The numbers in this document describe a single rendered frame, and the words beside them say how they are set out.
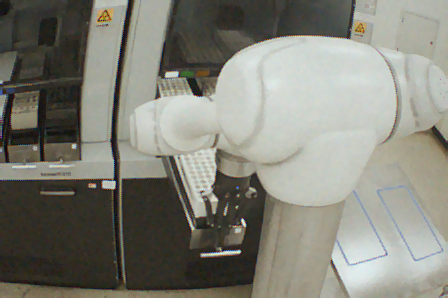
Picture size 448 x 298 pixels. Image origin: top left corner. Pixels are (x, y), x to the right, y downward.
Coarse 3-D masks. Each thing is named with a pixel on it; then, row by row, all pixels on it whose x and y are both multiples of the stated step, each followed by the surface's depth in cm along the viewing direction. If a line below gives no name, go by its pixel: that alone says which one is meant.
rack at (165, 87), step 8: (160, 80) 181; (168, 80) 182; (176, 80) 183; (184, 80) 183; (160, 88) 177; (168, 88) 178; (176, 88) 178; (184, 88) 179; (160, 96) 174; (168, 96) 173
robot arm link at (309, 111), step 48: (288, 48) 55; (336, 48) 57; (240, 96) 55; (288, 96) 53; (336, 96) 54; (384, 96) 57; (240, 144) 57; (288, 144) 55; (336, 144) 56; (288, 192) 60; (336, 192) 59; (288, 240) 63; (288, 288) 66
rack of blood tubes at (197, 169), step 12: (180, 156) 150; (192, 156) 150; (204, 156) 151; (180, 168) 151; (192, 168) 147; (204, 168) 148; (192, 180) 142; (204, 180) 143; (192, 192) 140; (192, 204) 141; (204, 204) 137; (216, 204) 138; (204, 216) 139
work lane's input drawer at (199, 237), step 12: (168, 156) 159; (168, 168) 157; (168, 180) 158; (180, 180) 149; (180, 192) 147; (180, 204) 146; (192, 216) 139; (192, 228) 136; (204, 228) 137; (240, 228) 140; (192, 240) 138; (204, 240) 139; (228, 240) 141; (240, 240) 143; (216, 252) 138; (228, 252) 138
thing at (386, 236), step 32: (352, 192) 154; (384, 192) 156; (416, 192) 159; (352, 224) 142; (384, 224) 143; (416, 224) 144; (352, 256) 131; (384, 256) 132; (416, 256) 132; (352, 288) 121; (384, 288) 121; (416, 288) 121
